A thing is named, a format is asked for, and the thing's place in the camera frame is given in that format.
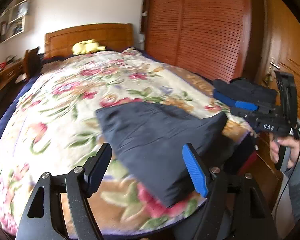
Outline dark navy jacket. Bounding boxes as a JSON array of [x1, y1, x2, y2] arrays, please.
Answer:
[[96, 102, 228, 207]]

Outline right hand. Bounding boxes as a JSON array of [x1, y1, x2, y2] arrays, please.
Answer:
[[269, 133, 300, 169]]

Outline folded black garment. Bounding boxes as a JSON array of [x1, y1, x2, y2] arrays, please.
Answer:
[[212, 77, 277, 104]]

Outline folded blue garment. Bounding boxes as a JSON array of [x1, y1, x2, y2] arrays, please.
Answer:
[[212, 89, 260, 112]]

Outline wooden door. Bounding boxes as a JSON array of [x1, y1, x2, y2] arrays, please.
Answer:
[[255, 0, 300, 205]]

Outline floral bed blanket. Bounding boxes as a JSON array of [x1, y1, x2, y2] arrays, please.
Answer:
[[0, 47, 256, 237]]

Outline dark blue bed sheet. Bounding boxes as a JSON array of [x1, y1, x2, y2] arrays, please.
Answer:
[[0, 74, 40, 139]]

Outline wooden louvered wardrobe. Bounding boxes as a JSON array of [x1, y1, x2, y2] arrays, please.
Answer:
[[145, 0, 264, 81]]

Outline wooden desk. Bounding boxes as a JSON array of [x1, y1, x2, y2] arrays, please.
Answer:
[[0, 60, 23, 118]]

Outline wooden chair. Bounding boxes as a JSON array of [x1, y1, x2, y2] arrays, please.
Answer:
[[23, 47, 42, 81]]

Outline yellow plush toy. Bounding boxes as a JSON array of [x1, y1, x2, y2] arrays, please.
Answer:
[[71, 39, 106, 56]]

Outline wooden headboard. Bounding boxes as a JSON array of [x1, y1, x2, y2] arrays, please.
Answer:
[[44, 23, 134, 57]]

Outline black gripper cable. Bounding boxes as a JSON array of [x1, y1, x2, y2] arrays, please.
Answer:
[[273, 123, 300, 221]]

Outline white wall shelf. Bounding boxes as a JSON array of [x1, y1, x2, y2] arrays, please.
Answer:
[[0, 0, 31, 43]]

